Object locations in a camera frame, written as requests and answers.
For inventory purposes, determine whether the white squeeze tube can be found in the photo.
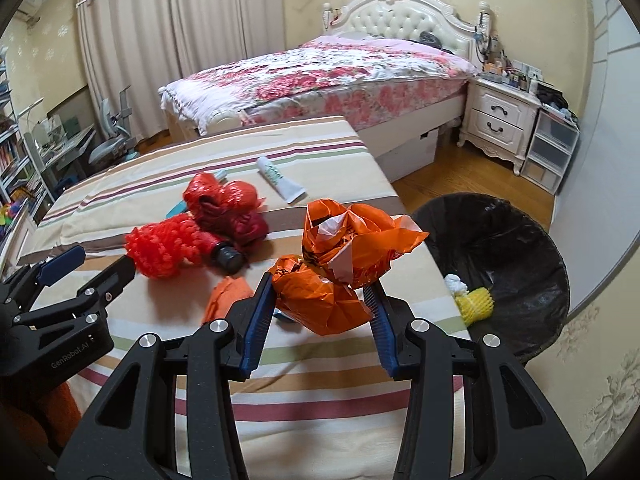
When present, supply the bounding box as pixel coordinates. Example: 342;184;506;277
256;156;307;205

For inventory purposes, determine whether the clear plastic drawer unit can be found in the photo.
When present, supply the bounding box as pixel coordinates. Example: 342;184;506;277
520;107;581;195

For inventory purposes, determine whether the grey study desk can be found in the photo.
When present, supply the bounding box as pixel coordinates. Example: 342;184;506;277
25;122;98;196

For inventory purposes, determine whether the black clothing bundle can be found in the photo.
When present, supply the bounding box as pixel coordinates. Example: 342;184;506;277
535;82;568;111

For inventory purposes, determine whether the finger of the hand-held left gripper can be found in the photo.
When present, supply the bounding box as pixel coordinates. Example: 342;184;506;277
15;255;137;334
0;244;87;312

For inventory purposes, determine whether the pink floral blanket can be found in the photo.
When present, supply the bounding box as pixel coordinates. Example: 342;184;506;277
160;35;481;128

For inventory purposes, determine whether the cluster of small bottles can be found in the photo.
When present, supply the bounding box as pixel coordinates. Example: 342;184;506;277
480;30;543;93

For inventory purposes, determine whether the white bed with tufted headboard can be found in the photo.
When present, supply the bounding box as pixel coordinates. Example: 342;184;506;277
159;0;493;171

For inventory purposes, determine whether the striped cloth cover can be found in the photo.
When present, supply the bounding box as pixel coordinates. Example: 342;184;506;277
10;116;473;480

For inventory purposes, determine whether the white wardrobe door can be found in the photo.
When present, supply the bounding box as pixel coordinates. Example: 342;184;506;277
545;0;637;311

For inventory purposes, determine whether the yellow foam fruit net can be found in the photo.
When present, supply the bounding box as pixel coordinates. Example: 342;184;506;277
455;286;496;325

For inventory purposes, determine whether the white air conditioner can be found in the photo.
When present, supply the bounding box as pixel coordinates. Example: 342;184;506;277
15;0;51;23

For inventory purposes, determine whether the orange fuzzy cloth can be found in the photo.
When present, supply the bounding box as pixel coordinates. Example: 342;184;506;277
7;382;83;453

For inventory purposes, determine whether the white two-drawer nightstand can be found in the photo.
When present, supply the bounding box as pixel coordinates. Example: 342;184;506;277
457;76;543;176

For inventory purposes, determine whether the bookshelf with books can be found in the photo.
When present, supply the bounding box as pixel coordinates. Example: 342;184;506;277
0;45;36;221

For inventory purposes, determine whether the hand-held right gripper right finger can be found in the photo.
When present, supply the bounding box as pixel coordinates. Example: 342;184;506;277
367;281;588;480

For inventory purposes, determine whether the white storage box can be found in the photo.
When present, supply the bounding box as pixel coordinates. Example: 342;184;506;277
372;127;441;183

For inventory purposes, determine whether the orange scrap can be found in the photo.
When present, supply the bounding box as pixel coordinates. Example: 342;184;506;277
201;276;253;326

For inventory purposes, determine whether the red foam fruit net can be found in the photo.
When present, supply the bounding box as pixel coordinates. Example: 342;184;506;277
124;212;221;279

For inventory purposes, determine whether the red plastic bag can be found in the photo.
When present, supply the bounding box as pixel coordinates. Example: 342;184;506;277
182;172;268;247

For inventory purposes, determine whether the red can with black cap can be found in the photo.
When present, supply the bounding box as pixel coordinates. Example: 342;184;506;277
214;241;247;275

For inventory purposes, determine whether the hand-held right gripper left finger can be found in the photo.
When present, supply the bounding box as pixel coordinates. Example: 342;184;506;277
56;274;277;480

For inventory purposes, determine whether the orange plastic bag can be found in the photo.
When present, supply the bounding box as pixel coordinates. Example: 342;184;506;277
267;200;431;337

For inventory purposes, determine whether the beige curtain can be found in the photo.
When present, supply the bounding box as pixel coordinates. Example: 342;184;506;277
75;0;286;141

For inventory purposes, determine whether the grey desk chair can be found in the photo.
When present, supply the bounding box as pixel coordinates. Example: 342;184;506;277
89;87;138;163

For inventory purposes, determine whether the black lined trash bin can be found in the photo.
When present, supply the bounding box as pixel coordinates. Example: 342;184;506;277
410;192;571;366

